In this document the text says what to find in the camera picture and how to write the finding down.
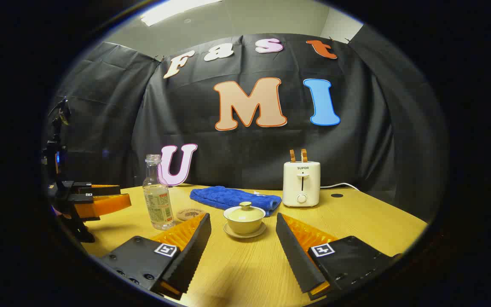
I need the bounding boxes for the white power cable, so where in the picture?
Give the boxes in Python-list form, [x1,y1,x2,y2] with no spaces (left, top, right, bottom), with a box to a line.
[320,182,360,191]

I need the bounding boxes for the black backdrop cloth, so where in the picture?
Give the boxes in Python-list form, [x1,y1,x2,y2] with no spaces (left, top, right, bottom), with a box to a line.
[43,33,448,222]

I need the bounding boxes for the cream toaster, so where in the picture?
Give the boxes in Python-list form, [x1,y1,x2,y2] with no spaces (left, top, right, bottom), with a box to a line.
[283,161,321,208]

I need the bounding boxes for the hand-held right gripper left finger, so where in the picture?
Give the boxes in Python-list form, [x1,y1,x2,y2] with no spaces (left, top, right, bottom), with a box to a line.
[100,212,212,301]

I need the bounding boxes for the cream ceramic saucer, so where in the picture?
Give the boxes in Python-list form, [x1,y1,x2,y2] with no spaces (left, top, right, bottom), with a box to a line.
[222,222,267,239]

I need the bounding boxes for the round wooden coaster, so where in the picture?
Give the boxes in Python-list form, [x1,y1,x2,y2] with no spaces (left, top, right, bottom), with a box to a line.
[176,208,207,221]

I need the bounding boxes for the cream ceramic teacup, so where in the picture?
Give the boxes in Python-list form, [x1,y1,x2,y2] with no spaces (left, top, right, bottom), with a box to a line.
[223,206,266,235]

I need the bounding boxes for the cream teacup lid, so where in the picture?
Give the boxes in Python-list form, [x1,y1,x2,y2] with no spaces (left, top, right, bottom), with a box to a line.
[228,202,262,222]

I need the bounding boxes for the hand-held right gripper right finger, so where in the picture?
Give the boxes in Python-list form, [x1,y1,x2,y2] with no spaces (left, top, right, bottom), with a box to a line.
[275,212,399,301]

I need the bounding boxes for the clear plastic water bottle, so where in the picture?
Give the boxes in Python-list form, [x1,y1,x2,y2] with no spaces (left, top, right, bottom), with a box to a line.
[142,154,176,231]

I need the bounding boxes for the blue towel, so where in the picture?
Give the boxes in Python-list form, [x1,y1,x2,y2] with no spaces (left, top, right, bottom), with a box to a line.
[189,185,282,217]

